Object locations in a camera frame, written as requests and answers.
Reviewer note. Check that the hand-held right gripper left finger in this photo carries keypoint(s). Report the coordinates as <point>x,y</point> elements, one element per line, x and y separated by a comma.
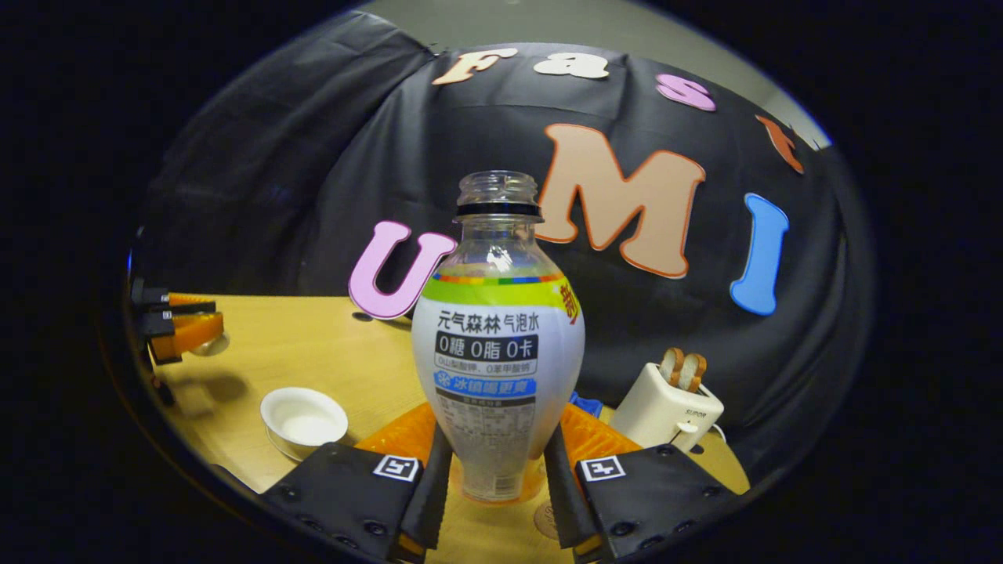
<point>435,501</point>

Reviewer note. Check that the black backdrop cloth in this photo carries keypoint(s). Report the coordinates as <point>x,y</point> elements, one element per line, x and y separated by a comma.
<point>313,157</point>

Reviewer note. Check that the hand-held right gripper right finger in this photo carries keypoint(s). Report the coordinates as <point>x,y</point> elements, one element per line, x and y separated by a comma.
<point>560,501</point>

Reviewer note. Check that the toast bread slice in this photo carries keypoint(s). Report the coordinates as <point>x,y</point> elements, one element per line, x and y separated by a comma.
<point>671,366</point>
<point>693,372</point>

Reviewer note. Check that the white teacup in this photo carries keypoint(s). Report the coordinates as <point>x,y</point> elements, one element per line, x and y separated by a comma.
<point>304,415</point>

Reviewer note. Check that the white saucer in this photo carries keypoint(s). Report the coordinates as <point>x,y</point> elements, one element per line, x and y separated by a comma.
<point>286,453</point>

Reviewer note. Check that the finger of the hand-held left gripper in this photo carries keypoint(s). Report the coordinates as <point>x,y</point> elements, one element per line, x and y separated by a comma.
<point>188,333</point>
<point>153,298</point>

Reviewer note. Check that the blue towel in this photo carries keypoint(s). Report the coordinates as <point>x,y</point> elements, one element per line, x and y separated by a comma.
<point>586,404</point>

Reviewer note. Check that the labelled plastic water bottle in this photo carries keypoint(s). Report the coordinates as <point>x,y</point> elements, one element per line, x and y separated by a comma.
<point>497,352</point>

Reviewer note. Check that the round cork coaster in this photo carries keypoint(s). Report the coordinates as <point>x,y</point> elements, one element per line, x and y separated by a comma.
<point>546,521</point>

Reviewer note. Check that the white toaster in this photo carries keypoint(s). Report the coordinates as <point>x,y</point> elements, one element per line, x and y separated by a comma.
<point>658,411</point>

